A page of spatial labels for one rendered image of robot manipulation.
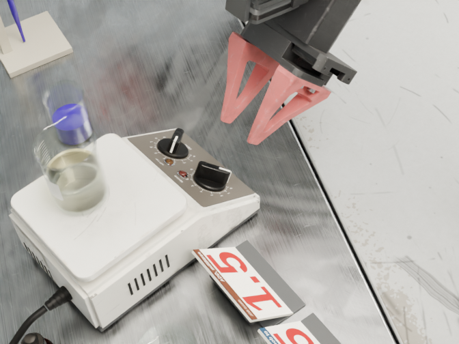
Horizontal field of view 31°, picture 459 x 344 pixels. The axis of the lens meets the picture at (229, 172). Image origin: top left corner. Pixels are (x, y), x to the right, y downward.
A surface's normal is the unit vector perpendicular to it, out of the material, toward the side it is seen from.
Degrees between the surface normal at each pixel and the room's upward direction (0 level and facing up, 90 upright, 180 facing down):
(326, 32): 90
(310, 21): 42
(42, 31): 0
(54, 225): 0
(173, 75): 0
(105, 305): 90
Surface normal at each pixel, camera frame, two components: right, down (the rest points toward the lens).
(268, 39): -0.55, -0.10
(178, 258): 0.66, 0.56
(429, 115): -0.07, -0.62
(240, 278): 0.48, -0.79
